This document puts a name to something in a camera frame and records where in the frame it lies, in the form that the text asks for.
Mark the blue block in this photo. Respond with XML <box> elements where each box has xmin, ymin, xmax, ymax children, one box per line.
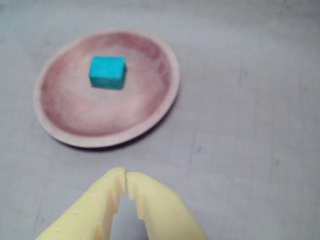
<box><xmin>89</xmin><ymin>55</ymin><xmax>127</xmax><ymax>90</ymax></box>

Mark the round wooden bowl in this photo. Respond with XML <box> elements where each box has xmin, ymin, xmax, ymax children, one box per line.
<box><xmin>33</xmin><ymin>28</ymin><xmax>181</xmax><ymax>149</ymax></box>

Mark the brown gridded paper mat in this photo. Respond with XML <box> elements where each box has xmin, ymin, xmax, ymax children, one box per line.
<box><xmin>0</xmin><ymin>0</ymin><xmax>320</xmax><ymax>240</ymax></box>

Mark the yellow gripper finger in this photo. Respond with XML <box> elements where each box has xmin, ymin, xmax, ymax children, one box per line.
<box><xmin>34</xmin><ymin>166</ymin><xmax>126</xmax><ymax>240</ymax></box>
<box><xmin>126</xmin><ymin>171</ymin><xmax>211</xmax><ymax>240</ymax></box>

